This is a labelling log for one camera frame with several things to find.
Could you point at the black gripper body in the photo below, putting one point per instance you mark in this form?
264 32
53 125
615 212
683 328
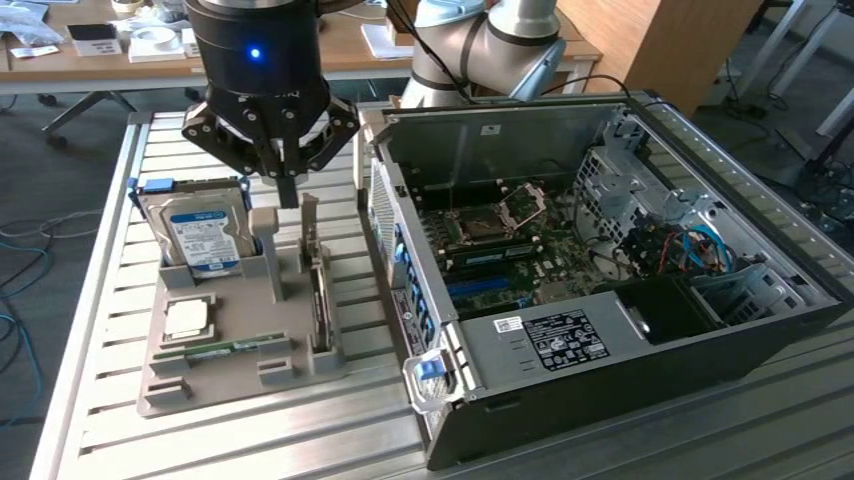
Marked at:
260 50

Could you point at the black graphics card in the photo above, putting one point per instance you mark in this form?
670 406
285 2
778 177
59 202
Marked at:
320 300

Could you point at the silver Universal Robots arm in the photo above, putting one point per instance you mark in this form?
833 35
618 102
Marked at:
467 45

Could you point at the white labelled box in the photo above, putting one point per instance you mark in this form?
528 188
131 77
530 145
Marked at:
189 42

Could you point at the wooden desk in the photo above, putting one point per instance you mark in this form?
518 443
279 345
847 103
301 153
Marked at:
360 60
100 70

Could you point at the flat white box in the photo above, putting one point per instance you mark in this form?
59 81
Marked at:
156 55

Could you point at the white tape roll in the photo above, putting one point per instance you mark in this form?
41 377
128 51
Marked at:
155 37

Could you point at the stack of papers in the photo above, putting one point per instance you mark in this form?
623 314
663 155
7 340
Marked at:
383 45

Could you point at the hard disk with blue caddy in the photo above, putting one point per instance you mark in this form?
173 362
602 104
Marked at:
200 235

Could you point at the white box with black top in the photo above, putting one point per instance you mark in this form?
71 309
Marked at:
95 40

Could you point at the CPU socket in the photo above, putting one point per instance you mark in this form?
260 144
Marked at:
480 227

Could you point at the metal socket cover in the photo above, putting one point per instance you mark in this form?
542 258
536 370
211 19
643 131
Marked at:
523 205

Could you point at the white paper label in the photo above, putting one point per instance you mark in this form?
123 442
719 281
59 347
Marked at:
33 51

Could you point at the installed dark RAM stick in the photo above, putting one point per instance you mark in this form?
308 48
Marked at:
490 254

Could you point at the silver CPU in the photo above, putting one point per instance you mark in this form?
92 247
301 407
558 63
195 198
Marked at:
187 317

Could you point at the clear plastic bag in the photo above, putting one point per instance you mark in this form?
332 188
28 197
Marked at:
27 25

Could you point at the green RAM stick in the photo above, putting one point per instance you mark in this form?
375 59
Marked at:
213 349

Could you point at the green motherboard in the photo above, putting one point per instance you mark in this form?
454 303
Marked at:
560 265

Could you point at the perforated metal disk bay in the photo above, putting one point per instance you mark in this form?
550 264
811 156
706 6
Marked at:
620 185

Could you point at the grey parts rack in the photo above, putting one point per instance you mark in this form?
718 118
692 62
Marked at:
247 380

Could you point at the blue case latch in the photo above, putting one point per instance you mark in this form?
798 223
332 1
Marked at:
428 370

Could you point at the grey power supply unit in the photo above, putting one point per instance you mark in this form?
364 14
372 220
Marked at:
507 350

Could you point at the open black PC case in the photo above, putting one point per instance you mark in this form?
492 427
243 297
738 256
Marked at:
600 390

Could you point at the grey slanted disk bay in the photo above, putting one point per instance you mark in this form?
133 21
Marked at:
747 295

